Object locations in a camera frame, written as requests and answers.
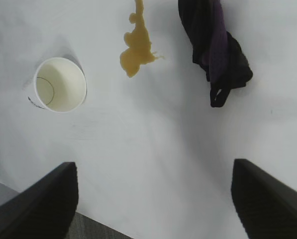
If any black and purple cloth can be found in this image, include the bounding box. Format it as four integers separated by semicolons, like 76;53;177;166
178;0;254;108

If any brown liquid spill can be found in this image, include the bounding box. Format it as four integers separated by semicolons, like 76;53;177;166
119;0;167;79

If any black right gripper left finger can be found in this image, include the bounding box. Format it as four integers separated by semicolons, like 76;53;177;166
0;161;79;239

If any white paper cup green logo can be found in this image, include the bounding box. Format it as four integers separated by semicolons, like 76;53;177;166
22;56;88;114

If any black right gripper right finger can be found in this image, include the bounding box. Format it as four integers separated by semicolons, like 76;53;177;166
230;158;297;239

